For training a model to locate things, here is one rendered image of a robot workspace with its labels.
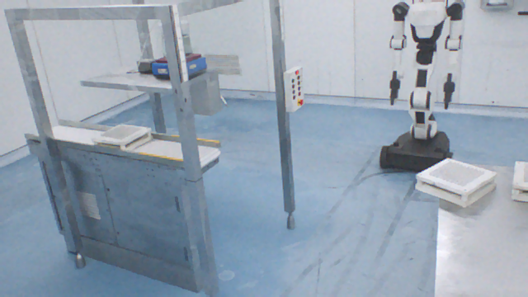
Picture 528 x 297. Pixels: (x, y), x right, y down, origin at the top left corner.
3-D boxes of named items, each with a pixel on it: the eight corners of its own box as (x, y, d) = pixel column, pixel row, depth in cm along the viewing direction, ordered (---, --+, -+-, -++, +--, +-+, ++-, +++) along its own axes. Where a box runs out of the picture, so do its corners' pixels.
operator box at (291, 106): (304, 105, 326) (302, 66, 316) (293, 112, 312) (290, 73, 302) (296, 104, 329) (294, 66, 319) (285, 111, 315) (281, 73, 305)
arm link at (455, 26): (445, 46, 397) (448, 18, 388) (463, 47, 391) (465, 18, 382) (443, 49, 388) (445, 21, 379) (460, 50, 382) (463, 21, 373)
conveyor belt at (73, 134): (220, 157, 271) (219, 148, 269) (193, 176, 251) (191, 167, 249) (58, 131, 336) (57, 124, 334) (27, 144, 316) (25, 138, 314)
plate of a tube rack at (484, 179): (497, 176, 212) (498, 172, 211) (466, 196, 198) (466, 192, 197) (447, 162, 230) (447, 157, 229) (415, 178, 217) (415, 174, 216)
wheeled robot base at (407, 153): (400, 141, 476) (401, 109, 463) (456, 147, 453) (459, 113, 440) (383, 167, 425) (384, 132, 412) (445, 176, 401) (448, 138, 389)
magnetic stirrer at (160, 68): (209, 69, 254) (207, 52, 251) (184, 80, 237) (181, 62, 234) (179, 68, 264) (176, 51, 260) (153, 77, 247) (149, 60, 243)
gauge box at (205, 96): (222, 110, 264) (218, 73, 256) (211, 115, 256) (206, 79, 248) (190, 106, 275) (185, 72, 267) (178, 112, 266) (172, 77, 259)
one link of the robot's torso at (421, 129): (412, 131, 441) (410, 87, 411) (436, 133, 432) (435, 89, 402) (408, 142, 432) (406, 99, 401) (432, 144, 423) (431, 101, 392)
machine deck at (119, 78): (218, 75, 257) (217, 68, 255) (172, 96, 227) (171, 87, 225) (131, 70, 287) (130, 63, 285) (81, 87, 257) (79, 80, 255)
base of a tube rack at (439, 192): (497, 187, 213) (497, 182, 213) (465, 207, 200) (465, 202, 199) (446, 171, 232) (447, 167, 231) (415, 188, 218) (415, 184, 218)
